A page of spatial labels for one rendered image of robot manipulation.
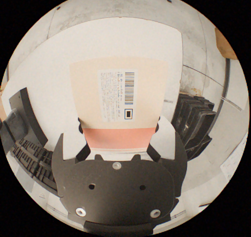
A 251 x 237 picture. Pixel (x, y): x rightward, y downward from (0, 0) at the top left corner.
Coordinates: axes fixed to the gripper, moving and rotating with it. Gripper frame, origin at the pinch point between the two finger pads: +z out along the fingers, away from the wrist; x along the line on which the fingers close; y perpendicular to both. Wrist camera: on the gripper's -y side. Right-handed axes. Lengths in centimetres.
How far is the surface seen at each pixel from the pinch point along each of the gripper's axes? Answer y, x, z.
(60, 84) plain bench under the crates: -4.9, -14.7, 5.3
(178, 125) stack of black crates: 33, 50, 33
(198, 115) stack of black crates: 13, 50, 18
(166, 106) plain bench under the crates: 1.5, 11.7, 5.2
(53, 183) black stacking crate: 28.7, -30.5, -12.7
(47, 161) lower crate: 28.2, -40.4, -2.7
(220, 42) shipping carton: -113, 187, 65
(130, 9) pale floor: -90, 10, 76
